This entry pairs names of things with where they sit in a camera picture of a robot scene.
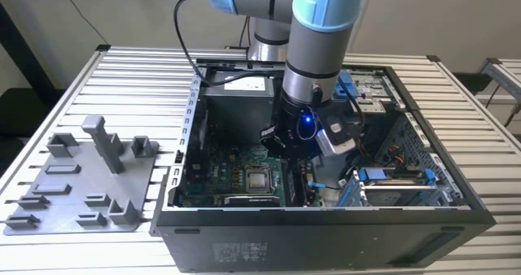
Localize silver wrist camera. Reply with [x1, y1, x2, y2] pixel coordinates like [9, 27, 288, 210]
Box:
[315, 113, 355, 157]

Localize black slanted post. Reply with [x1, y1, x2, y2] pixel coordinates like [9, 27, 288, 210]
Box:
[0, 2, 55, 93]

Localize black PC case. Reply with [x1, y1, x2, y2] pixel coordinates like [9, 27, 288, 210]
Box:
[148, 57, 497, 273]

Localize grey metal drive cage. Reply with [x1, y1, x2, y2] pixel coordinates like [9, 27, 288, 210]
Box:
[325, 69, 402, 150]

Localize black graphics card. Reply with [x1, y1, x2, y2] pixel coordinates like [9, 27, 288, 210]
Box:
[222, 195, 282, 208]

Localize thin wall wire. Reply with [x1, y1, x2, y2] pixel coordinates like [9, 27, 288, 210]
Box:
[53, 0, 109, 46]

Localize black box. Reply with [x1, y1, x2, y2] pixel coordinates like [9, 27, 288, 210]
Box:
[453, 71, 493, 96]

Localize green motherboard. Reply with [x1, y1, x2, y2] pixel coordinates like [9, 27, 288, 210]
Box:
[178, 145, 326, 209]

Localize blue disk carrier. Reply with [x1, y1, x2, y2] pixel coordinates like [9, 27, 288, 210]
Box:
[334, 70, 358, 101]

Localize silver CPU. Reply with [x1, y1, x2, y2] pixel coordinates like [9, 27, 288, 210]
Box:
[247, 171, 270, 189]

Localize CPU socket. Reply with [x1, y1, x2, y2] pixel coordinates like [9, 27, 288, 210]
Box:
[242, 164, 275, 195]

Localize thin black base cable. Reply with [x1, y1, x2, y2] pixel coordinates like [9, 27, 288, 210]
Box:
[239, 15, 251, 49]

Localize grey parts rack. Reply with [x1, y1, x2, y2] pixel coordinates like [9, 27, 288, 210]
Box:
[0, 115, 170, 238]

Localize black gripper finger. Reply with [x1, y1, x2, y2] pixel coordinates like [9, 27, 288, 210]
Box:
[259, 126, 286, 159]
[283, 158, 302, 181]

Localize orange wires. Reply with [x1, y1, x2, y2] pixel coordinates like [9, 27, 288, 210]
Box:
[358, 145, 406, 168]

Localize grey power supply unit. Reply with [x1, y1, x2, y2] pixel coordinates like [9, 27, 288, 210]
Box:
[202, 70, 286, 145]

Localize perforated metal cage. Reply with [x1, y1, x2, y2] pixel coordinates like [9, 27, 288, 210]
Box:
[339, 113, 465, 209]

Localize metal slat side table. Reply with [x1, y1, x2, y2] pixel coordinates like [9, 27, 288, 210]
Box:
[474, 57, 521, 105]

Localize hard disk in blue carrier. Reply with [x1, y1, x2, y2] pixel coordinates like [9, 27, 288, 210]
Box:
[341, 166, 439, 207]

